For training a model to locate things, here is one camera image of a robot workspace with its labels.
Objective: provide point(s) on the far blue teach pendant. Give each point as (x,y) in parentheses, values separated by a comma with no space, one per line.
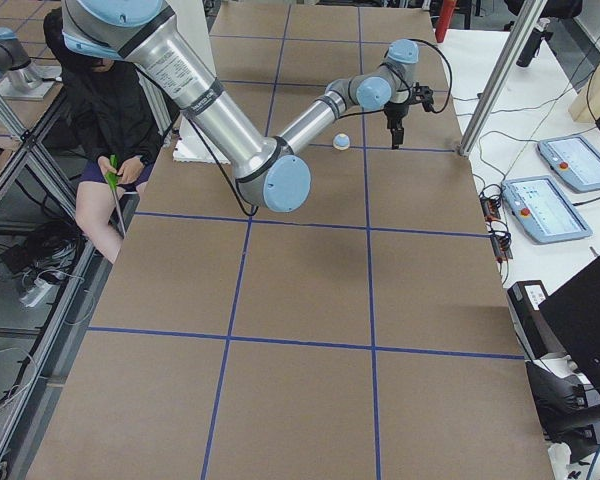
(574,160)

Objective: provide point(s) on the brown paper mat blue grid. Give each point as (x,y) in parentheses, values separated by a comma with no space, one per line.
(365,335)

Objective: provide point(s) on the black laptop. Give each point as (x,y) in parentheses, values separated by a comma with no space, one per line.
(573,315)

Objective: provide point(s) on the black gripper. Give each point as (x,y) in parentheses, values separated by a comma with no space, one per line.
(394,113)

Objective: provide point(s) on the near blue teach pendant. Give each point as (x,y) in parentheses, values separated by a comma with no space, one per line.
(543,211)

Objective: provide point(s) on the small circuit board with wires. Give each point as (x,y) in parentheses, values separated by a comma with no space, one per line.
(490,198)

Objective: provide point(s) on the white pedestal column with base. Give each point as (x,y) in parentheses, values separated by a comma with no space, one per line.
(194,146)

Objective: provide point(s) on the blue teach pendant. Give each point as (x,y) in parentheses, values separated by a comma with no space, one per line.
(543,211)
(574,160)

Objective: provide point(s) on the white power strip on floor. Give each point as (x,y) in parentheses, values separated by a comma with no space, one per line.
(34,295)

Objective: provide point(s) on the seated person in black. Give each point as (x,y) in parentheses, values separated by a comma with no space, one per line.
(116,128)

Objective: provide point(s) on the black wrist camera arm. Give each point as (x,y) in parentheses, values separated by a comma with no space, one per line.
(422,95)

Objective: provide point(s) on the aluminium frame post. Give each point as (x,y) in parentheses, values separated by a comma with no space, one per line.
(528,15)

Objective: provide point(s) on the blue and cream bell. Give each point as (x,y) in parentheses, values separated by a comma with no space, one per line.
(341,142)

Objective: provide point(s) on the green handled scissors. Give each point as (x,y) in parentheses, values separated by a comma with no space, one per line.
(112,181)

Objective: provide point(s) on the red cylinder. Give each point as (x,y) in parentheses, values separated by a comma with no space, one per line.
(446,13)

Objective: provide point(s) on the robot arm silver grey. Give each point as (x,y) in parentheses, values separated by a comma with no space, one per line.
(267,171)

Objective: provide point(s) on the black box with white label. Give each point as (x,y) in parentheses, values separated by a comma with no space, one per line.
(525,298)

